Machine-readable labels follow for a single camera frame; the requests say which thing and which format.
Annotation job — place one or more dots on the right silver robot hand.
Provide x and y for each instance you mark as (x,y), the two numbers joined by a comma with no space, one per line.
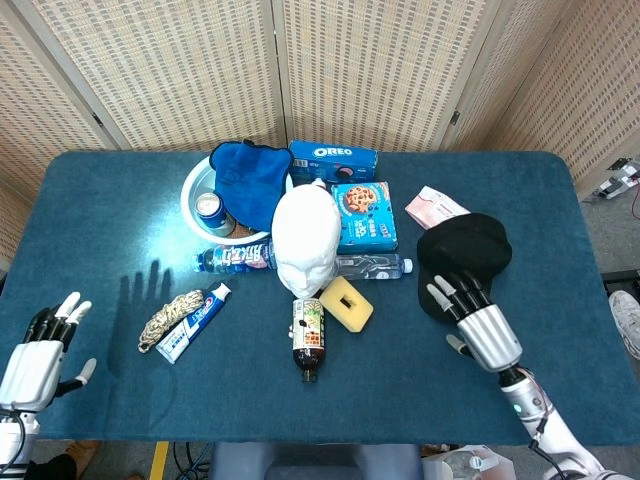
(487,335)

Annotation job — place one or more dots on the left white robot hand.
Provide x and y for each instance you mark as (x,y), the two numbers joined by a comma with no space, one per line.
(32,365)

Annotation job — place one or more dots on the black baseball cap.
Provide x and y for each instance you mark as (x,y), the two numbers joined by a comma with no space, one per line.
(465,245)

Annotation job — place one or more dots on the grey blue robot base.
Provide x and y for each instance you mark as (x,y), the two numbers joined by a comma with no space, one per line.
(315,462)

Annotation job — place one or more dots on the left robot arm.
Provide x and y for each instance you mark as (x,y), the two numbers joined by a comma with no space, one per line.
(15,440)

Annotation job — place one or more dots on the clear water bottle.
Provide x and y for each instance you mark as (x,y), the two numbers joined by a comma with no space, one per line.
(370,266)

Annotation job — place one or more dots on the brown shoe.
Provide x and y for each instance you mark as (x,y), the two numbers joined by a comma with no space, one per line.
(82,452)

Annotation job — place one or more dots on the teal tablecloth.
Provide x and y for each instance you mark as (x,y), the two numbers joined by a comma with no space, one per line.
(400,390)

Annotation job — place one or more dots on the pink wet wipes pack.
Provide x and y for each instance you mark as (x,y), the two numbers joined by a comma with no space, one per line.
(432,207)

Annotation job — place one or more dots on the white sneaker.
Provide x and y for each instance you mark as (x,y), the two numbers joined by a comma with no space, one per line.
(627,320)

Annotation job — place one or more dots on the yellow sponge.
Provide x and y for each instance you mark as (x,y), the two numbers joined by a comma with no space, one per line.
(347,302)

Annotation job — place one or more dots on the black stand foot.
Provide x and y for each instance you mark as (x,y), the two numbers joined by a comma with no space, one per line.
(622,277)

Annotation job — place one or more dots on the blue white toothpaste tube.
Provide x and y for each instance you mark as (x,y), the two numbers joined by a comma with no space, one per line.
(192,325)

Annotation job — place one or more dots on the blue chocolate chip cookie box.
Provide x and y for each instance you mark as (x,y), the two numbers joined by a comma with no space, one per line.
(367,220)

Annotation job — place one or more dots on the brown tea bottle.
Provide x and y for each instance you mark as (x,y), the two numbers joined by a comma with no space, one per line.
(309,335)

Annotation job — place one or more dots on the white power strip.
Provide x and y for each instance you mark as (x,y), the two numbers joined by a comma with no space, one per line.
(620,180)

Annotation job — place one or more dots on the white foam mannequin head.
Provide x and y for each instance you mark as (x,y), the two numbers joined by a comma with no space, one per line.
(306,235)

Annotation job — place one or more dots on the blue label drink bottle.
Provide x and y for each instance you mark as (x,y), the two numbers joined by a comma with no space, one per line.
(235,257)

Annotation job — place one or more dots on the white plastic basin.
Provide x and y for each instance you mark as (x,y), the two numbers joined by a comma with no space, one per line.
(192,200)

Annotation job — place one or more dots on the blue Oreo box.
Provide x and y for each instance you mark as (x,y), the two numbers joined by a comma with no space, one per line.
(332,160)

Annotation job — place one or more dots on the blue soda can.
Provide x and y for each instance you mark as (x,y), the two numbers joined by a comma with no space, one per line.
(212,212)

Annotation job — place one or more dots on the blue cloth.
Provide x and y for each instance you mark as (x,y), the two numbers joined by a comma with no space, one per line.
(250,180)

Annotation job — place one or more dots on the woven folding screen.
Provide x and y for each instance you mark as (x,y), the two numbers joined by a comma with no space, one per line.
(175,75)

